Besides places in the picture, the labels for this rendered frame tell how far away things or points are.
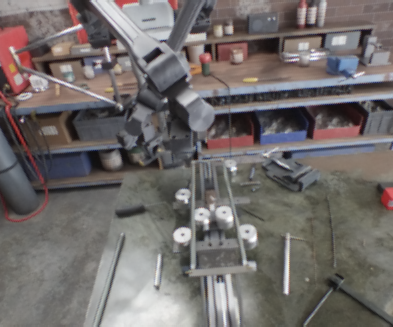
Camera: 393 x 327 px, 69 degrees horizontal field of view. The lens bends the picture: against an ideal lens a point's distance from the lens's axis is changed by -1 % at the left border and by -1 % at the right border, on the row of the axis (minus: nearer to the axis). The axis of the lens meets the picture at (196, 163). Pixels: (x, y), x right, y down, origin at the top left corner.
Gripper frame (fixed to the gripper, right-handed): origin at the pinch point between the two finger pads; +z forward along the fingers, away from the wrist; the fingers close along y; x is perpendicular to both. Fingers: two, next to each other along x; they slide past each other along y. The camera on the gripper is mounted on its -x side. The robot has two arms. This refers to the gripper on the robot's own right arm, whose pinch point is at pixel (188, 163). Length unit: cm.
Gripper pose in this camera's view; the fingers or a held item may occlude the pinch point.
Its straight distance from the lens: 72.1
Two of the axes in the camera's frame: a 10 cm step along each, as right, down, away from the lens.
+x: -0.1, -6.1, 7.9
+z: 0.9, 7.9, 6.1
